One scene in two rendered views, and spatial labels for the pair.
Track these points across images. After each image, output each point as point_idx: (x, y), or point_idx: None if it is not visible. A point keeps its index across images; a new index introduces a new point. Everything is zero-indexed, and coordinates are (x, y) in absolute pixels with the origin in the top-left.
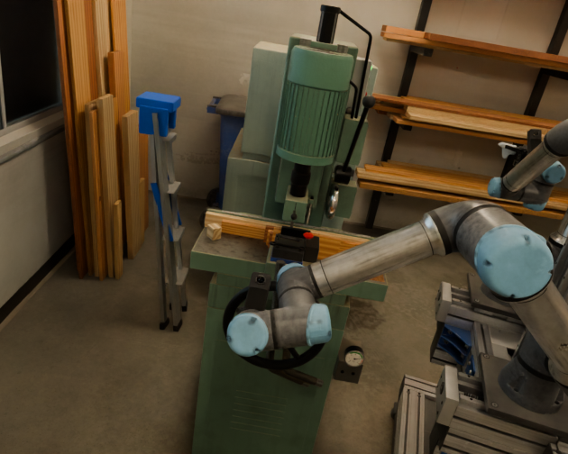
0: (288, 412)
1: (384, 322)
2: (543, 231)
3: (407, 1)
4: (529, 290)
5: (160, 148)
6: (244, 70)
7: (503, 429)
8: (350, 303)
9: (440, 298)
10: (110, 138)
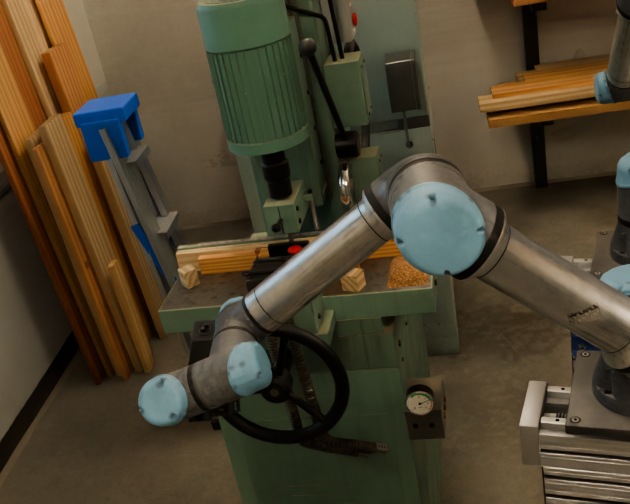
0: (371, 501)
1: (567, 337)
2: None
3: None
4: (464, 260)
5: (126, 174)
6: None
7: (611, 452)
8: (508, 320)
9: None
10: (75, 175)
